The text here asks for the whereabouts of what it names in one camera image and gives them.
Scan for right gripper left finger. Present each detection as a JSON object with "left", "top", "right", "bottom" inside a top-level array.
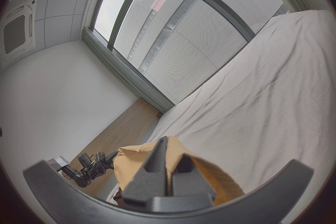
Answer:
[{"left": 122, "top": 136, "right": 168, "bottom": 205}]

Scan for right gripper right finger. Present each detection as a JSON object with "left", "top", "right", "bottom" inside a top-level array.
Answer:
[{"left": 171, "top": 154, "right": 217, "bottom": 201}]

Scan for tan shorts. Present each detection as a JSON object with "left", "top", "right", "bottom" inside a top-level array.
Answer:
[{"left": 114, "top": 136, "right": 245, "bottom": 206}]

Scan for bed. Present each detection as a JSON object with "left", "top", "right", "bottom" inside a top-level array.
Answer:
[{"left": 59, "top": 9, "right": 336, "bottom": 209}]

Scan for window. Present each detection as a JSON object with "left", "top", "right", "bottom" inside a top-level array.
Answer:
[{"left": 84, "top": 0, "right": 292, "bottom": 113}]

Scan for white ceiling air conditioner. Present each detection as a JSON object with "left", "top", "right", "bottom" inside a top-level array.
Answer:
[{"left": 0, "top": 0, "right": 38, "bottom": 62}]

